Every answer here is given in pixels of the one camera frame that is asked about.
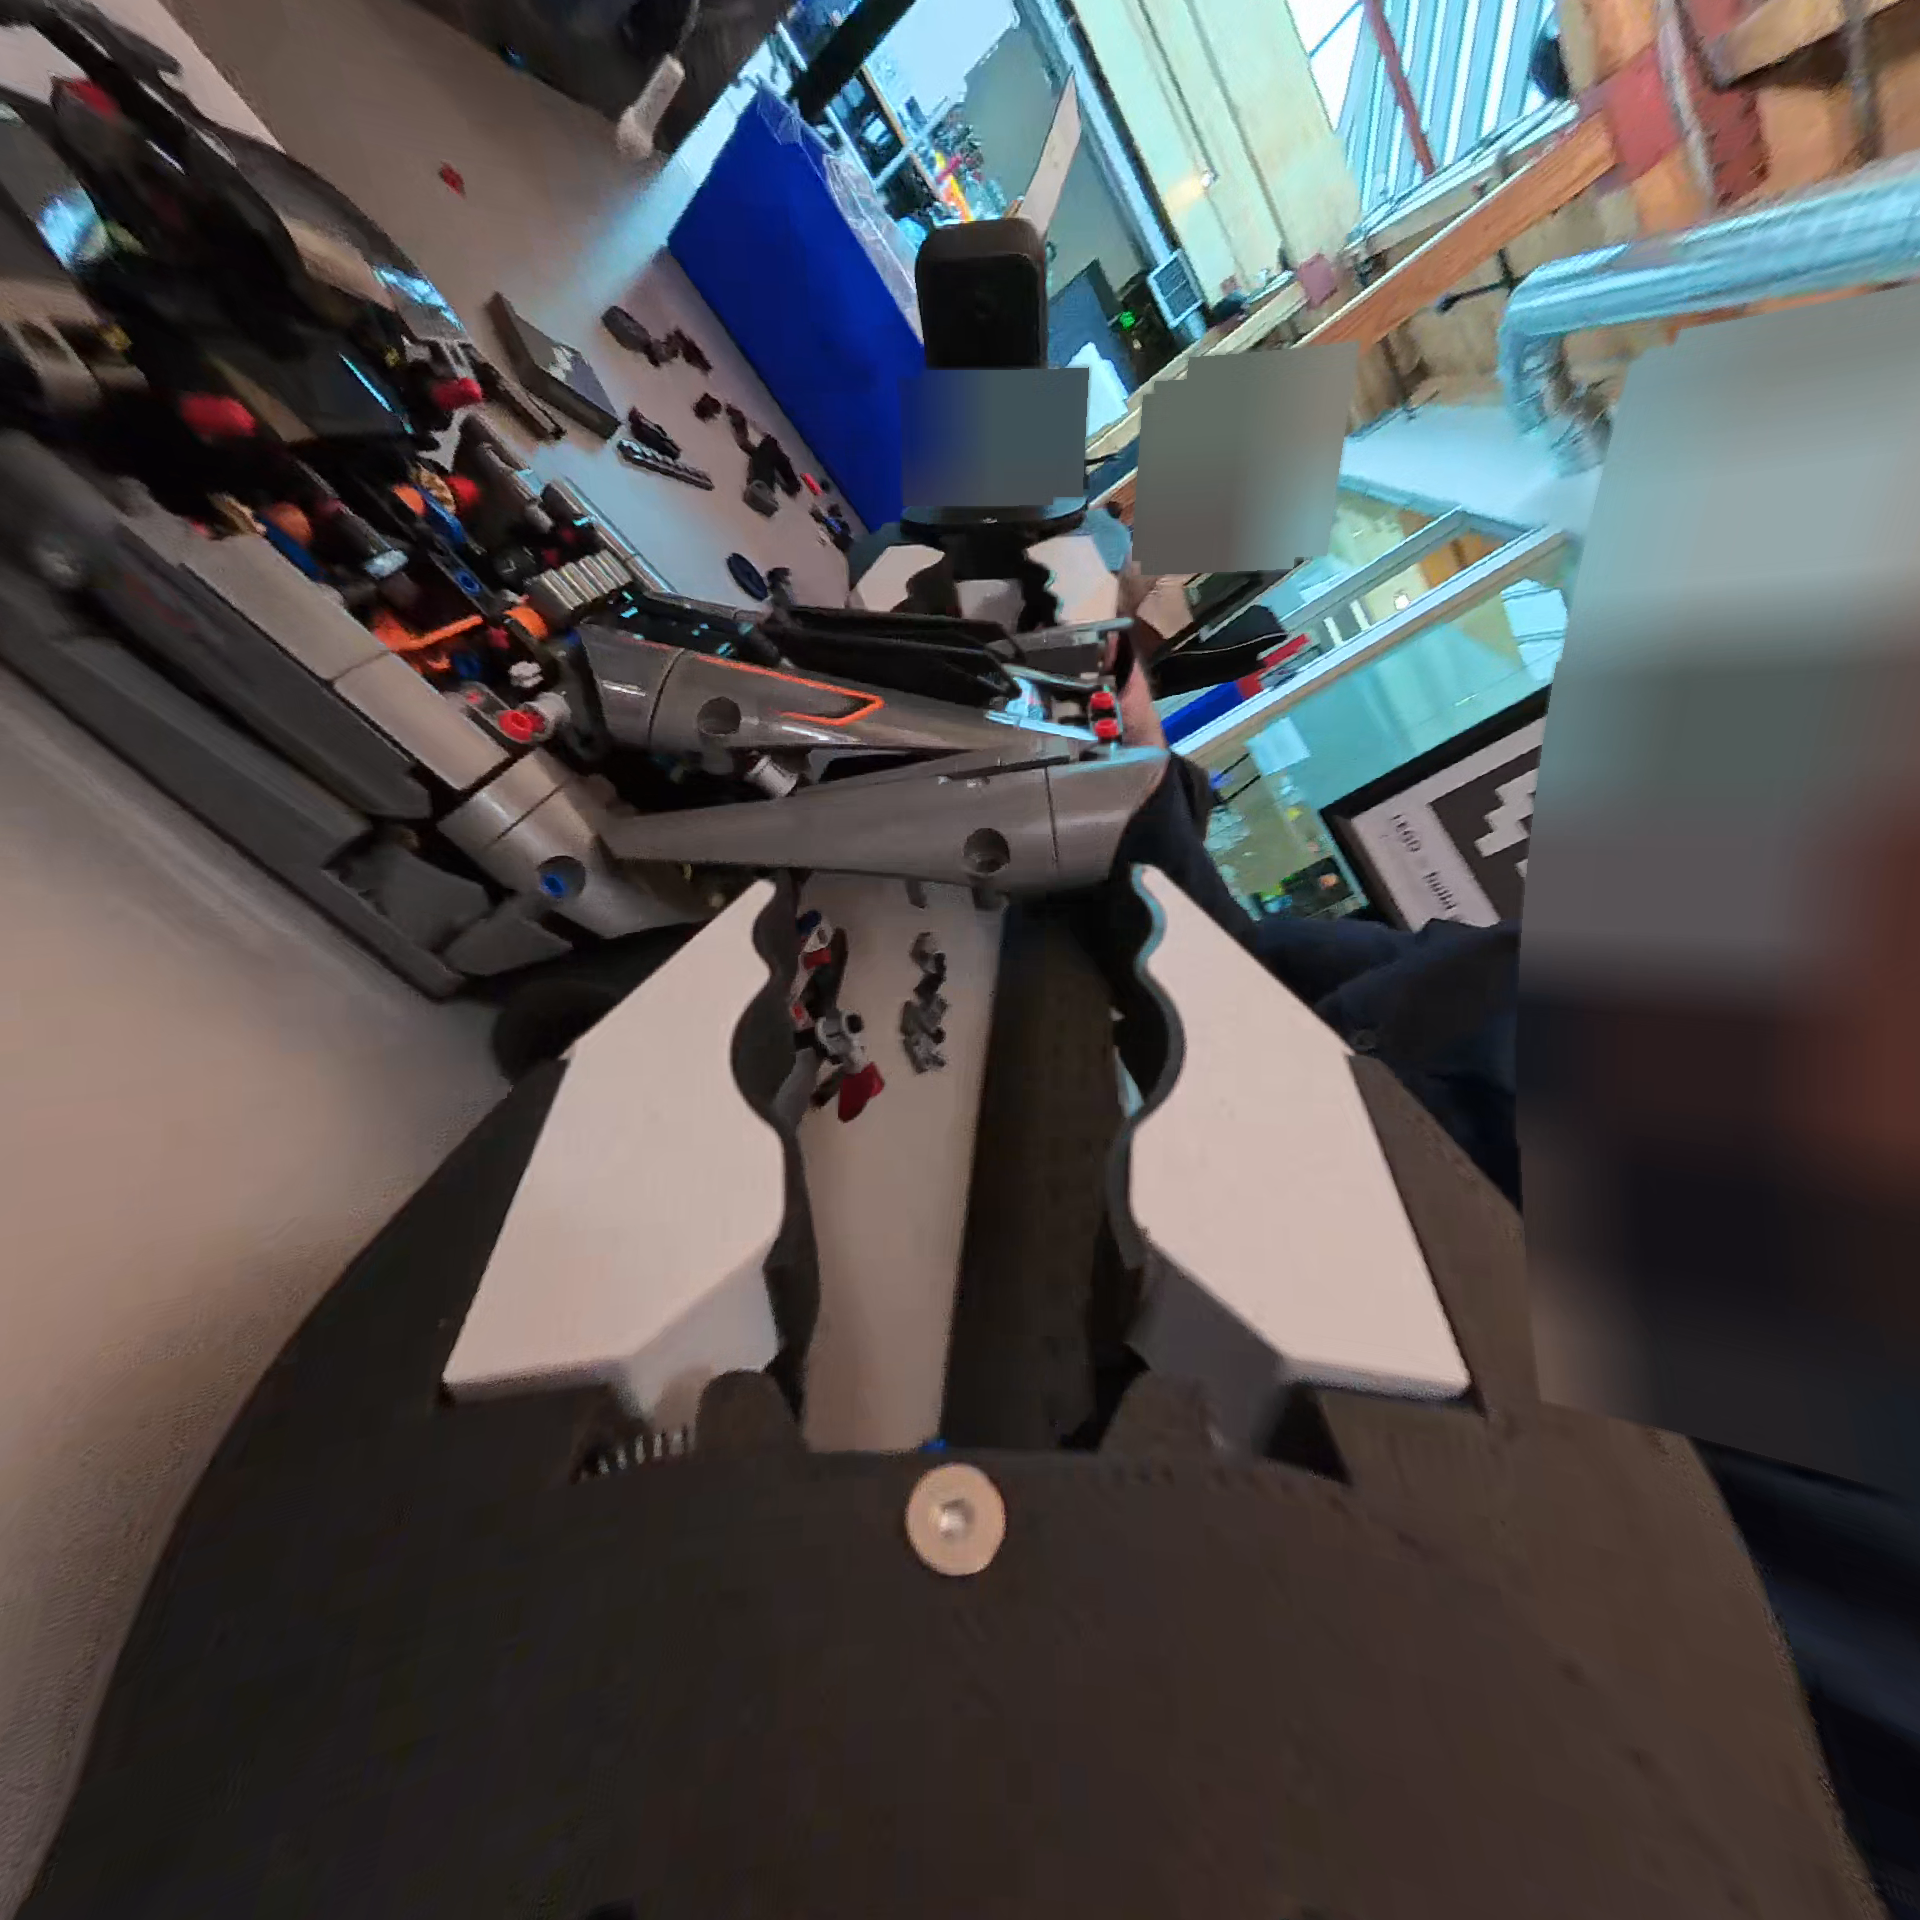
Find white paper sign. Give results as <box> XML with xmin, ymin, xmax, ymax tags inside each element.
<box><xmin>1319</xmin><ymin>682</ymin><xmax>1554</xmax><ymax>932</ymax></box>

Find blue plastic box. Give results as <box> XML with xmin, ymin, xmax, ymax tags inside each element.
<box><xmin>668</xmin><ymin>82</ymin><xmax>928</xmax><ymax>535</ymax></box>

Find grey lego car model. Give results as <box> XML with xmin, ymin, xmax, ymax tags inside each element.
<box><xmin>0</xmin><ymin>0</ymin><xmax>1174</xmax><ymax>1008</ymax></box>

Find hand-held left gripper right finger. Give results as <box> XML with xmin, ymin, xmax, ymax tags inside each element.
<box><xmin>1102</xmin><ymin>872</ymin><xmax>1472</xmax><ymax>1453</ymax></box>

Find silver ventilation duct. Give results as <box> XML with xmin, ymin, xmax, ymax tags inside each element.
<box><xmin>1498</xmin><ymin>152</ymin><xmax>1920</xmax><ymax>436</ymax></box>

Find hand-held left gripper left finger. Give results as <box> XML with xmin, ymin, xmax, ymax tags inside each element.
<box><xmin>442</xmin><ymin>883</ymin><xmax>826</xmax><ymax>1449</ymax></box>

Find clear plastic bags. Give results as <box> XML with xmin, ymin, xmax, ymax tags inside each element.
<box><xmin>817</xmin><ymin>141</ymin><xmax>924</xmax><ymax>289</ymax></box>

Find grey lego panel assembly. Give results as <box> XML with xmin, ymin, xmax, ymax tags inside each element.
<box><xmin>488</xmin><ymin>293</ymin><xmax>623</xmax><ymax>442</ymax></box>

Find thin white tipped rod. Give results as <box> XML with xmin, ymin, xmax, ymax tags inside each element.
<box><xmin>615</xmin><ymin>52</ymin><xmax>688</xmax><ymax>160</ymax></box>

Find small grey lego connector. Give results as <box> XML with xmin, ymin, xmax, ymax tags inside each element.
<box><xmin>896</xmin><ymin>931</ymin><xmax>953</xmax><ymax>1075</ymax></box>

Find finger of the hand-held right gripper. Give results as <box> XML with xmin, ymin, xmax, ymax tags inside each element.
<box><xmin>1020</xmin><ymin>532</ymin><xmax>1127</xmax><ymax>624</ymax></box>
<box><xmin>849</xmin><ymin>540</ymin><xmax>953</xmax><ymax>618</ymax></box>

